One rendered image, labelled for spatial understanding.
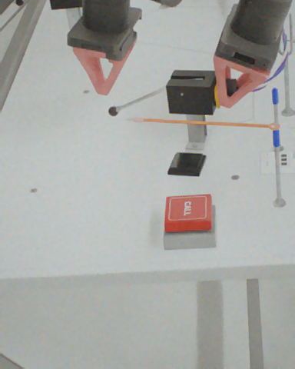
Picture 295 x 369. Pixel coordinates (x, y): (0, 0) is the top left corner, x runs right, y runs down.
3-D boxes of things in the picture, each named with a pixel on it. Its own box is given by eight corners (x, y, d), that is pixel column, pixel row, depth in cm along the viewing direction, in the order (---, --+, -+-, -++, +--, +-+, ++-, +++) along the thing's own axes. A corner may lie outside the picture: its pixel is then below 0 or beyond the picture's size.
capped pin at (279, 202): (271, 201, 96) (266, 119, 90) (284, 198, 96) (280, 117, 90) (274, 208, 95) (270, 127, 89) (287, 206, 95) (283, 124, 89)
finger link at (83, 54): (139, 81, 111) (142, 15, 105) (122, 108, 105) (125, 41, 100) (89, 71, 112) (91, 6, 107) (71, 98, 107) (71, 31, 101)
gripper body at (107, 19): (142, 21, 107) (145, -34, 102) (117, 59, 99) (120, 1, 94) (94, 13, 108) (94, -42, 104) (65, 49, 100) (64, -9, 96)
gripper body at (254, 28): (279, 33, 103) (302, -21, 98) (270, 74, 95) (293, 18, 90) (229, 15, 103) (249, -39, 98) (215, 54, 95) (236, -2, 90)
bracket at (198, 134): (193, 130, 110) (190, 96, 108) (211, 131, 110) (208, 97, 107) (185, 149, 107) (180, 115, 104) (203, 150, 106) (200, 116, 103)
